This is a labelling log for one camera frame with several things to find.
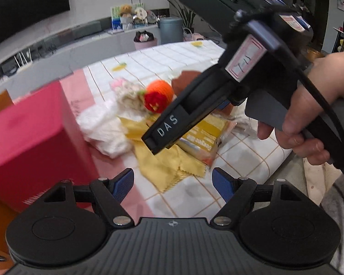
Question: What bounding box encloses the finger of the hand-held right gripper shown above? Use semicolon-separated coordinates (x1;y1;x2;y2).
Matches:
141;71;215;156

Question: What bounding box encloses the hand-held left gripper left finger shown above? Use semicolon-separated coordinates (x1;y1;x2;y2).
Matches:
31;168;135;227

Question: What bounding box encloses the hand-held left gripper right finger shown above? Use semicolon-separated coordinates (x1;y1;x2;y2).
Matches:
209;168;313;227

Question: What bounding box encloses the brown felt block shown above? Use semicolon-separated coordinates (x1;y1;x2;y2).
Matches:
171;70;203;96

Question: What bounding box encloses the pink white crochet toy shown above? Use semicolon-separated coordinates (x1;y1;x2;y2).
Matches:
109;77;150;115

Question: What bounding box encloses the person's right hand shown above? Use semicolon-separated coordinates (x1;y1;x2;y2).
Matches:
257;52;344;166

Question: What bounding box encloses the orange crochet ball red flower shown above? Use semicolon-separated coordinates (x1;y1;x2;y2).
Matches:
143;80;175;113

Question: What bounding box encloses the yellow cloth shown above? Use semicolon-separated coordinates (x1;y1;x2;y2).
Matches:
119;116;208;192

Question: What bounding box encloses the yellow snack packet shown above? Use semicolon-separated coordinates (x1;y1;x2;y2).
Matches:
176;112;237;167

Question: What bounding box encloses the white cloth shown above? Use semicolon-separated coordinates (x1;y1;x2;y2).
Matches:
76;99;135;159

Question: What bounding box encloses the clear plastic wrapper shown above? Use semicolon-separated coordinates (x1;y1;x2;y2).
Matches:
222;107;260;139

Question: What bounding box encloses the pink handbag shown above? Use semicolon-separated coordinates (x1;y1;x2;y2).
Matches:
183;27;205;42

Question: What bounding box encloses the checked lemon print tablecloth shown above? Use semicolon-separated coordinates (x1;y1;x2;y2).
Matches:
83;38;294;224

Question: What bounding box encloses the long-leaf potted plant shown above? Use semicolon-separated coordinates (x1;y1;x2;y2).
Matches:
163;0;197;35

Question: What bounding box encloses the grey-blue round bin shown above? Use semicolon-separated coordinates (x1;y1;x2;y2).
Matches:
159;16;184;44

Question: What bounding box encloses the pink waste basket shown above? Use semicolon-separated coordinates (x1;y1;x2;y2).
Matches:
133;30;157;50

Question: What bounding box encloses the beige cloth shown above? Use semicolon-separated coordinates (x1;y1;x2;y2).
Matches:
303;157;336;207

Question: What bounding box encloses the red box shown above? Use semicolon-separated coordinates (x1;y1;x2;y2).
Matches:
0;82;99;214

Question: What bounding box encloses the white plush toy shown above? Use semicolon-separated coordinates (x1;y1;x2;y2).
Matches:
133;7;147;25

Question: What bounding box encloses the white low cabinet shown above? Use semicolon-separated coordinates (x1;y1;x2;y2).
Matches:
0;20;161;98

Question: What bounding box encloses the green gift box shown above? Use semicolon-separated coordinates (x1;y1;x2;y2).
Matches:
110;3;145;31

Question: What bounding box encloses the brown teddy bear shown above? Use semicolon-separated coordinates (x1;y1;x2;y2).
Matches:
119;4;134;18

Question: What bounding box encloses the grey soundbar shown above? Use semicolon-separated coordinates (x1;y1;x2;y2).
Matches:
73;21;102;39

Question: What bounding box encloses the white router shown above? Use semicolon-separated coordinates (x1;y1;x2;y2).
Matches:
14;49;35;68

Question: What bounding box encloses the black television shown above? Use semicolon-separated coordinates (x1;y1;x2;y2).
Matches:
0;0;71;52

